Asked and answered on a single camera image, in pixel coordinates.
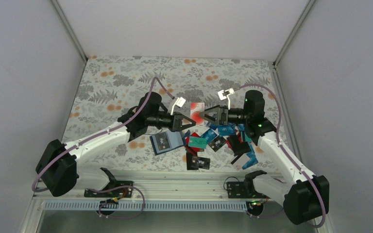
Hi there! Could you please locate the dark blue card holder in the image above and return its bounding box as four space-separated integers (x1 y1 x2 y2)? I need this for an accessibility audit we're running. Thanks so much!
150 131 186 155

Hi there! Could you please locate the floral patterned table mat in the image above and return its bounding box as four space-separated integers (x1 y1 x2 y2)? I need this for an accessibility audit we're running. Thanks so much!
62 56 279 173

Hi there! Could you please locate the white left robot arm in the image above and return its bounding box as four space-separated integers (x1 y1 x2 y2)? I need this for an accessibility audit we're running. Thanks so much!
33 92 196 197

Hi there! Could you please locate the grey slotted cable duct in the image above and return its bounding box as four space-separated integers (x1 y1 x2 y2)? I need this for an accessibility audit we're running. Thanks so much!
43 200 247 212

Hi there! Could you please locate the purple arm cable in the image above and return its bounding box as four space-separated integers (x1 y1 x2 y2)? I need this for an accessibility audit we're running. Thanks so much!
32 76 176 193
233 84 327 228

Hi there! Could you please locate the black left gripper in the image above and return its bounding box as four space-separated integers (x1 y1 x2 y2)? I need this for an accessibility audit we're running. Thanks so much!
146 111 195 133

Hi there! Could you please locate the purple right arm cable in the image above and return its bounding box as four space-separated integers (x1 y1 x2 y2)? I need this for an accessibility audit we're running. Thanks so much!
233 84 327 228

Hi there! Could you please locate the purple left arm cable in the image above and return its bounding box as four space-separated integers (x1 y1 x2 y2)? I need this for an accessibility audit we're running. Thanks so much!
32 76 176 193

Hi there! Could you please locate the black logo card with chip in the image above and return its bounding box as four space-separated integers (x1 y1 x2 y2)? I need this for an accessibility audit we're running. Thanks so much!
155 133 170 150

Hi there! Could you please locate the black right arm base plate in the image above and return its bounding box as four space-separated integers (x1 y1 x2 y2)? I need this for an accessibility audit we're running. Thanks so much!
226 182 256 199

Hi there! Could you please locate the blue card right pile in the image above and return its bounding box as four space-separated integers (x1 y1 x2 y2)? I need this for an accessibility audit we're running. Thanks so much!
242 152 258 170

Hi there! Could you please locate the black patterned card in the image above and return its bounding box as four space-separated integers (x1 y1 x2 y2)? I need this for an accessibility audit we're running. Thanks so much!
208 135 226 152

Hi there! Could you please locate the aluminium rail frame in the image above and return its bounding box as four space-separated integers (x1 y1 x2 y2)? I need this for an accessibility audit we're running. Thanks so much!
34 169 323 201

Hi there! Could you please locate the teal card in pile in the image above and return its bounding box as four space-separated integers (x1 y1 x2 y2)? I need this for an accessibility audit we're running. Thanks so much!
188 136 207 149

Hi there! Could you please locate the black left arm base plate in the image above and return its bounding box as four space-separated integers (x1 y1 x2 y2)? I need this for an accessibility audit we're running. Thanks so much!
84 181 134 198

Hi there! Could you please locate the white card right pile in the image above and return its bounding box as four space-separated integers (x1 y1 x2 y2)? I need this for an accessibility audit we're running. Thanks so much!
231 154 250 170

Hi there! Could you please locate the black card lower pile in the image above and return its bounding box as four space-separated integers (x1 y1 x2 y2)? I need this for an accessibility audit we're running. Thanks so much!
186 152 210 170

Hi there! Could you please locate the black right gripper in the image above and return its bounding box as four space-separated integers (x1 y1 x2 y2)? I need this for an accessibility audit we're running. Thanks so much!
199 105 250 126

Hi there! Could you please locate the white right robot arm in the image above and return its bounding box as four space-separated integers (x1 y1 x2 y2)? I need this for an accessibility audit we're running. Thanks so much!
200 90 329 228

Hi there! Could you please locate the white floral VIP card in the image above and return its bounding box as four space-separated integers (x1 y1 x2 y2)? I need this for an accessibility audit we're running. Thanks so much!
190 102 205 125

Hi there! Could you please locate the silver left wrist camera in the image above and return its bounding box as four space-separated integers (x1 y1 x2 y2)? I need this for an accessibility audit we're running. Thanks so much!
169 97 186 116

